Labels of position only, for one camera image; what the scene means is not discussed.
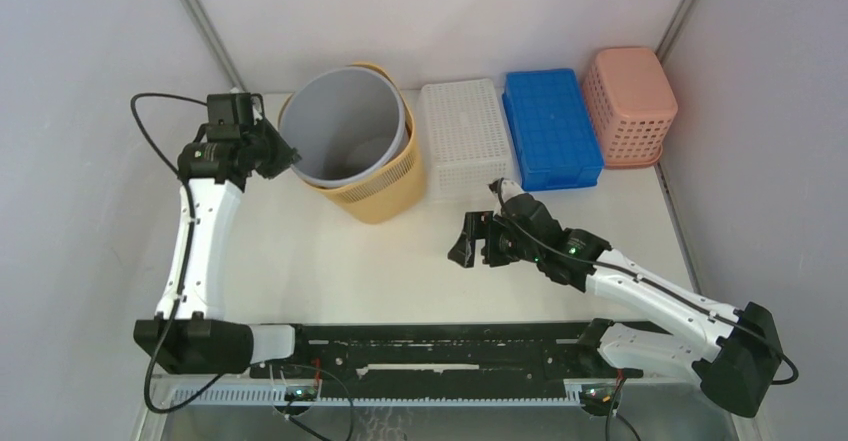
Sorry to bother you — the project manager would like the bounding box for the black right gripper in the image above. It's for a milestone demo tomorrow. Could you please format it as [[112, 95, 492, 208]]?
[[448, 211, 542, 268]]

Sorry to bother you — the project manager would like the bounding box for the grey bin liner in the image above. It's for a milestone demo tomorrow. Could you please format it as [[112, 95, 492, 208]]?
[[278, 66, 411, 189]]

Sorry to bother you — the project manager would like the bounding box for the yellow ribbed waste bin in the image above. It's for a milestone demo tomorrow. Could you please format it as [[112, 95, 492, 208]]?
[[295, 63, 427, 224]]

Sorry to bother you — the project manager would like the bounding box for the white perforated plastic basket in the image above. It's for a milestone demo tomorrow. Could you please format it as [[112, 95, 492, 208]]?
[[417, 78, 520, 201]]

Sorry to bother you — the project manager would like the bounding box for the blue compartment tray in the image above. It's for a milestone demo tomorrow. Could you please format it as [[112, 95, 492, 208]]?
[[502, 68, 604, 191]]

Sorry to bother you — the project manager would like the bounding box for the pink perforated plastic basket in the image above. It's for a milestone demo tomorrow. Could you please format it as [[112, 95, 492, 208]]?
[[581, 47, 678, 169]]

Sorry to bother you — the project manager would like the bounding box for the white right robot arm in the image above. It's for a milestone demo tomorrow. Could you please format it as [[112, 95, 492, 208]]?
[[447, 191, 787, 418]]

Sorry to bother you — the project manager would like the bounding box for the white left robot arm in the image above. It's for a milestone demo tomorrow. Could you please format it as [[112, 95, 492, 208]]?
[[133, 90, 313, 378]]

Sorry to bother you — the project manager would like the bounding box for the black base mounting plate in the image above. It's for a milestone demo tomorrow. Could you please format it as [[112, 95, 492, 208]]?
[[249, 321, 643, 403]]

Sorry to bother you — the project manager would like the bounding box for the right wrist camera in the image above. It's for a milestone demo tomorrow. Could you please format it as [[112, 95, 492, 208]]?
[[488, 177, 525, 205]]

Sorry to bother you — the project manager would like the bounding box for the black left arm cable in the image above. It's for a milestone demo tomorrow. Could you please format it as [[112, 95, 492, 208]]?
[[129, 92, 227, 415]]

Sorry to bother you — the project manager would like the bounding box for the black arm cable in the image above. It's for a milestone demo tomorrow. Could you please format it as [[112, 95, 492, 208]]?
[[490, 182, 800, 386], [129, 92, 227, 415]]

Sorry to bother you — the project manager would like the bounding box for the aluminium frame rail left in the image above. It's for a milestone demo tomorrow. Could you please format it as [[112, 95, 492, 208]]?
[[180, 0, 247, 91]]

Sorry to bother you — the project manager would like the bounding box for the aluminium frame rail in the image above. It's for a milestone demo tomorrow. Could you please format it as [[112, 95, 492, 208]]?
[[180, 0, 247, 91], [655, 0, 701, 292]]

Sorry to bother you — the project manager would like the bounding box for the aluminium frame rail right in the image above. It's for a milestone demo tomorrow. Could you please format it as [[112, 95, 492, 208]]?
[[655, 0, 701, 292]]

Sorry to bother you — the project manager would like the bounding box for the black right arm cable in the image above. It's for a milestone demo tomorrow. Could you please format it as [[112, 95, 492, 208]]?
[[490, 182, 800, 386]]

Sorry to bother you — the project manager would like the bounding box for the white slotted cable duct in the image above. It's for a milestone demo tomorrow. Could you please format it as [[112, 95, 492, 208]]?
[[172, 384, 584, 407]]

